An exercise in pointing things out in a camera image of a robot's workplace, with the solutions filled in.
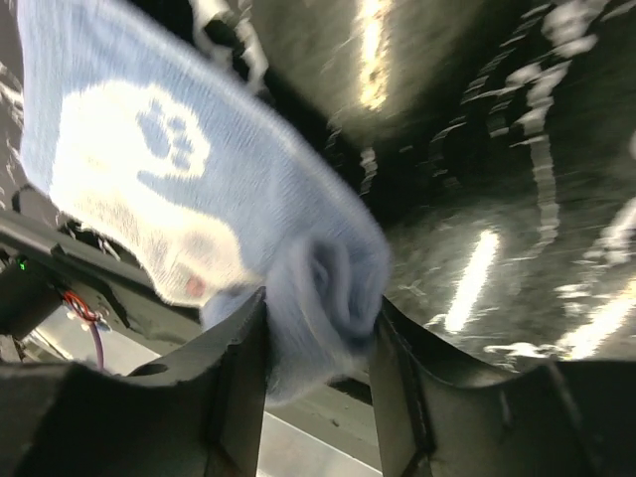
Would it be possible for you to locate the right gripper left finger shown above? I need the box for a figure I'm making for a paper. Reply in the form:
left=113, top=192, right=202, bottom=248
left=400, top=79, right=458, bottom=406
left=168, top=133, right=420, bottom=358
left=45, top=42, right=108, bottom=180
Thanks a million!
left=1, top=292, right=267, bottom=477

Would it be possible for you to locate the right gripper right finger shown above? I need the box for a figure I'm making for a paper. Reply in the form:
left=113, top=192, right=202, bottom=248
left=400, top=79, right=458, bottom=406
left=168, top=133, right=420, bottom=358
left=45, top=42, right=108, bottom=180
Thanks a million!
left=370, top=302, right=635, bottom=477

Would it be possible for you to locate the light blue towel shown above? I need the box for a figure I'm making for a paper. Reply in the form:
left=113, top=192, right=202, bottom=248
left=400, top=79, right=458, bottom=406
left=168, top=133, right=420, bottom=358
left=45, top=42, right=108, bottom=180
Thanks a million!
left=16, top=1, right=391, bottom=406

